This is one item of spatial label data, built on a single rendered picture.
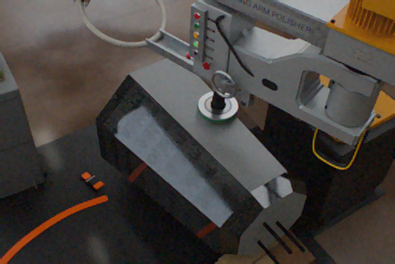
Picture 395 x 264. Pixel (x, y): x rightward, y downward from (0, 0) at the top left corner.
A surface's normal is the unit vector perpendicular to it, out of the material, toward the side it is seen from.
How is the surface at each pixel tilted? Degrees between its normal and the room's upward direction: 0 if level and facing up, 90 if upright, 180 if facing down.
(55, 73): 0
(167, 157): 45
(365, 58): 90
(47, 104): 0
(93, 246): 0
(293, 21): 90
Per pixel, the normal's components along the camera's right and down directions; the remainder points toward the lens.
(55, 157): 0.04, -0.69
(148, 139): -0.53, -0.18
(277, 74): -0.61, 0.56
